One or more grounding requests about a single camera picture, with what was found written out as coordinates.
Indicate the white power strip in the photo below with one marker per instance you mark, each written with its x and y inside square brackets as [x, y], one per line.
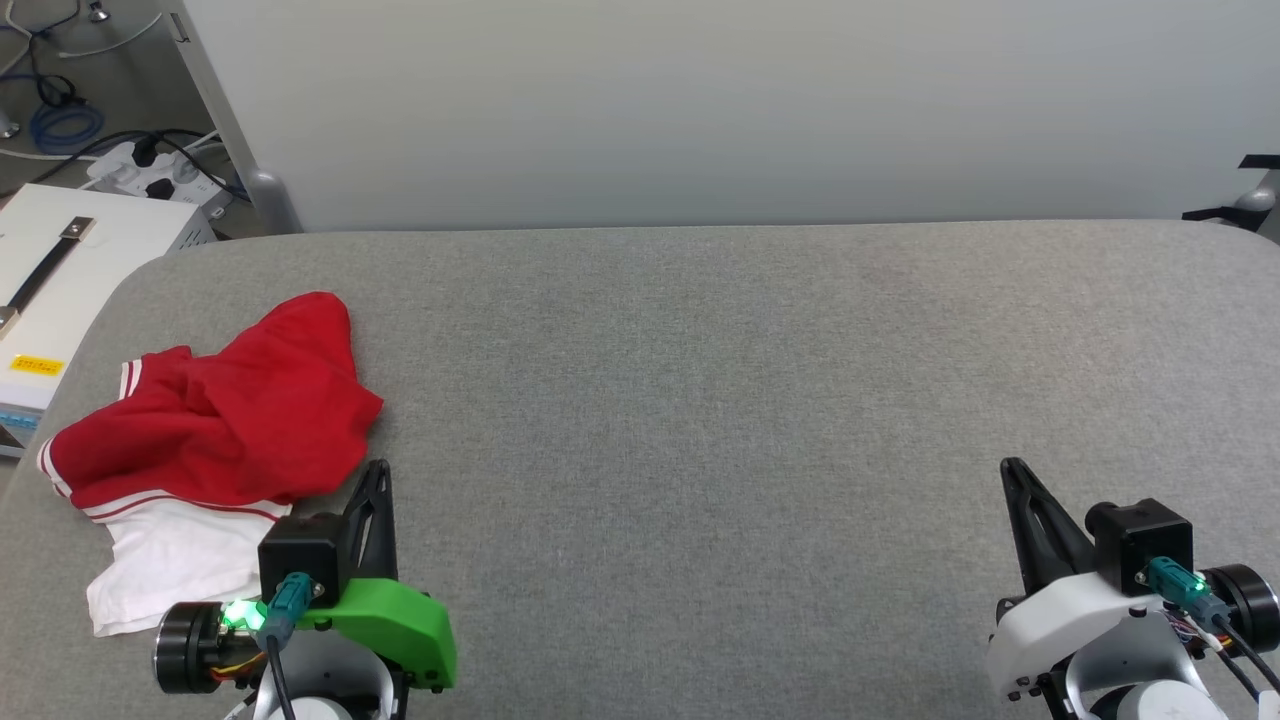
[185, 170]

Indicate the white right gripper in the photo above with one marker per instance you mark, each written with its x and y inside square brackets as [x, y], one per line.
[1060, 620]

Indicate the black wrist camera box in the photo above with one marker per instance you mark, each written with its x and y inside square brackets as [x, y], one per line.
[300, 548]
[1150, 535]

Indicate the black power plug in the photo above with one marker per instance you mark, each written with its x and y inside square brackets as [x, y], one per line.
[146, 152]
[160, 188]

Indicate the white partition panel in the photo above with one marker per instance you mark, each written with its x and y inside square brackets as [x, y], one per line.
[700, 110]

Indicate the yellow warning label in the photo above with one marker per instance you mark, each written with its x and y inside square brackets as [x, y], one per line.
[37, 364]

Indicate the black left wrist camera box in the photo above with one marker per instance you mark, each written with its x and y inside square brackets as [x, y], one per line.
[300, 548]

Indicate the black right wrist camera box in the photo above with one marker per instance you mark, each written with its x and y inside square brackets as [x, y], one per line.
[1150, 535]

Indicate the silver metal stand foot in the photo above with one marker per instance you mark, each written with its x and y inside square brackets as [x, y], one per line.
[98, 12]
[8, 127]

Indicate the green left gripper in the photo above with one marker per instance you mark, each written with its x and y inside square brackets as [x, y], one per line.
[400, 625]

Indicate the white equipment box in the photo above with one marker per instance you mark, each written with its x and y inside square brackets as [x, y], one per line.
[110, 260]

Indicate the red and white t-shirt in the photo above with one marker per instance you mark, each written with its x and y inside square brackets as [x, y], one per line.
[230, 420]

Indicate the grey partition foot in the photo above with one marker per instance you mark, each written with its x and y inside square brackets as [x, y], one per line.
[272, 205]
[1253, 200]

